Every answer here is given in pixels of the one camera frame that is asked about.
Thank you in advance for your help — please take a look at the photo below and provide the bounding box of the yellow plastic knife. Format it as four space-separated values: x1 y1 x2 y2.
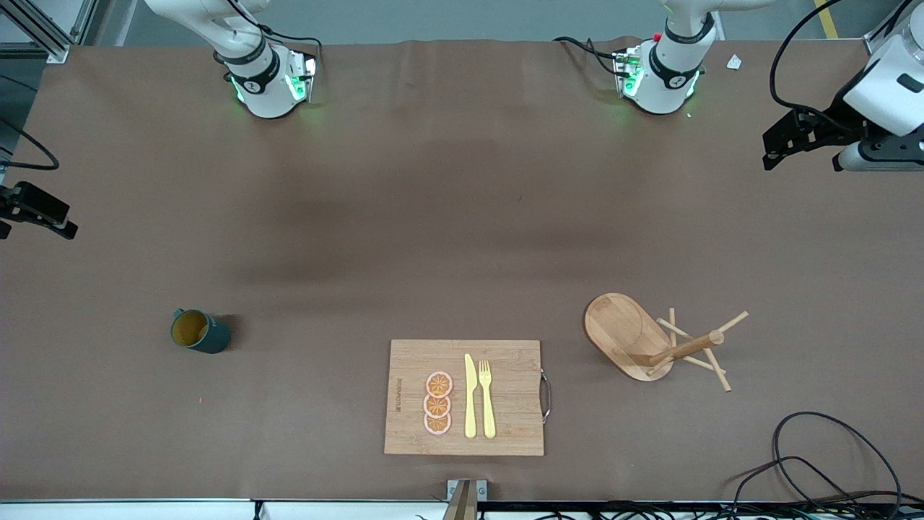
464 353 479 439

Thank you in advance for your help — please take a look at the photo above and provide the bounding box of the yellow plastic fork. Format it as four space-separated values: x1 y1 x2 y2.
479 360 497 439

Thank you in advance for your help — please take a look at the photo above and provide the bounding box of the wooden cup rack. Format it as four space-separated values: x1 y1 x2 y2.
583 292 749 393

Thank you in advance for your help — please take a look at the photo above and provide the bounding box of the dark teal ribbed cup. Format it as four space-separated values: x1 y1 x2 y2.
170 308 232 355

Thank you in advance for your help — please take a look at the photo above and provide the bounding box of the wooden cutting board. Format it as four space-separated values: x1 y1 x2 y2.
384 339 552 457

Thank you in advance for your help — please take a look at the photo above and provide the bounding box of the aluminium frame profile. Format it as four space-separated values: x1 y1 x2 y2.
863 0 912 55
0 0 99 64

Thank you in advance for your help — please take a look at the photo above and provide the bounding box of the thin black floor cable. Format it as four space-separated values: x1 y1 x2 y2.
725 455 871 508

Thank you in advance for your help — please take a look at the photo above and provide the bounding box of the black cable along table edge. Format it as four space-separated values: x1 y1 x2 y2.
476 500 924 520

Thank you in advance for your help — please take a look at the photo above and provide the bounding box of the brown table cover mat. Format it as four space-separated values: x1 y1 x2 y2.
0 36 924 503

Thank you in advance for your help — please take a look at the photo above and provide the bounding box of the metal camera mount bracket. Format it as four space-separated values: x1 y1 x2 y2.
442 479 489 520

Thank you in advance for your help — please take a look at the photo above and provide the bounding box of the black left base cable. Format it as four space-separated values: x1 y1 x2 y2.
554 36 630 77

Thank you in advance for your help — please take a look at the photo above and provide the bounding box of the black looped floor cable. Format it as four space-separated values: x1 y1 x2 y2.
771 412 903 520

